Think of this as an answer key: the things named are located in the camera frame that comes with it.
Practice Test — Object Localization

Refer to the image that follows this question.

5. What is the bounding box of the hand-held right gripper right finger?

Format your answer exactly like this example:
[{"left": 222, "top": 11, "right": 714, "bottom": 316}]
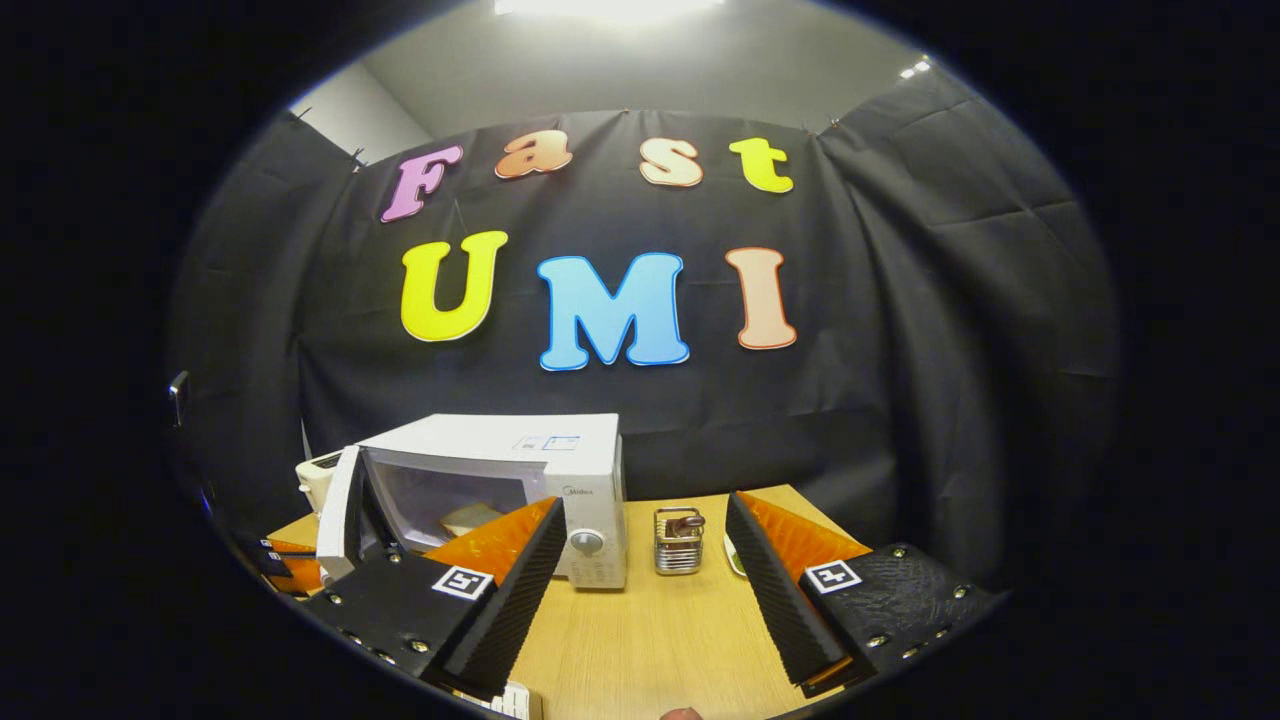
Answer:
[{"left": 725, "top": 491, "right": 1001, "bottom": 699}]

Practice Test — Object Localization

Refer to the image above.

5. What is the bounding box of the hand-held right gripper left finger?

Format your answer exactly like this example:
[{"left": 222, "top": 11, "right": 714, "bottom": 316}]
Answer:
[{"left": 300, "top": 497, "right": 569, "bottom": 701}]

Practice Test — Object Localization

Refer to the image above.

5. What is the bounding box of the sandwich with green lettuce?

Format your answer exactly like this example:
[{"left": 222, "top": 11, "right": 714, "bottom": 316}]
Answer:
[{"left": 438, "top": 502, "right": 506, "bottom": 538}]

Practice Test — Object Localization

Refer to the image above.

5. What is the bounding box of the white microwave oven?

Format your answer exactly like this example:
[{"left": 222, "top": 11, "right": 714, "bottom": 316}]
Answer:
[{"left": 315, "top": 413, "right": 629, "bottom": 591}]

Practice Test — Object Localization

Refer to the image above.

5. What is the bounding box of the white toaster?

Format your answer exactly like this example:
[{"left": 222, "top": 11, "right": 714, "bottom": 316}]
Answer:
[{"left": 295, "top": 450, "right": 346, "bottom": 516}]

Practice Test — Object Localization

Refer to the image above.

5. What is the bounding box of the black backdrop cloth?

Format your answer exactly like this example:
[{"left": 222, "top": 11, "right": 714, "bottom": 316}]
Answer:
[{"left": 170, "top": 65, "right": 1121, "bottom": 586}]

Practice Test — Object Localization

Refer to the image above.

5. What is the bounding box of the large ceiling light panel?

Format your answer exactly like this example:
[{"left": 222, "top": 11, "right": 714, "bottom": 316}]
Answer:
[{"left": 493, "top": 0, "right": 728, "bottom": 23}]

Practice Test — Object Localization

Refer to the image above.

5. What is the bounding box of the metal wire utensil holder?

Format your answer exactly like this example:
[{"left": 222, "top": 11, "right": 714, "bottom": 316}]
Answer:
[{"left": 654, "top": 507, "right": 706, "bottom": 576}]

